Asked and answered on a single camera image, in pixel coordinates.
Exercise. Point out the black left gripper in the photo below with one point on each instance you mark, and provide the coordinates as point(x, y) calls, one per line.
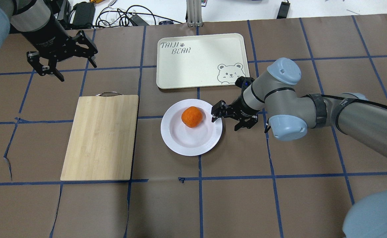
point(48, 42)

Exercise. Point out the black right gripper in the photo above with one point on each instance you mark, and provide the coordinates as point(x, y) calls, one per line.
point(241, 109)

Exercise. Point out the orange fruit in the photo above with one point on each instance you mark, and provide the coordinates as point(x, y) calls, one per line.
point(192, 117)

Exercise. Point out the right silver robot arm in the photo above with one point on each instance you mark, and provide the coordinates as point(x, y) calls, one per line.
point(290, 117)

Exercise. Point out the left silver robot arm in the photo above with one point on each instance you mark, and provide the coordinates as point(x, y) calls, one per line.
point(37, 23)

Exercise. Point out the cream bear tray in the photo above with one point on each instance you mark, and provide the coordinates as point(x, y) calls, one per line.
point(200, 61)

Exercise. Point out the black power adapter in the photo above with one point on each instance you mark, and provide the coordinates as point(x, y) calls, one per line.
point(83, 15)

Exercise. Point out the brown paper table cover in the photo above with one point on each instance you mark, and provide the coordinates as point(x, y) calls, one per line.
point(191, 182)

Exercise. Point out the wooden cutting board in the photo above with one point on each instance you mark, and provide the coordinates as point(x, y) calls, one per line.
point(102, 138)

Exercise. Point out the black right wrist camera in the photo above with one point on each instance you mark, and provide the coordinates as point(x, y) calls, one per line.
point(244, 82)

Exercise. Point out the aluminium frame post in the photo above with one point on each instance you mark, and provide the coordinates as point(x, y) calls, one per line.
point(194, 13)

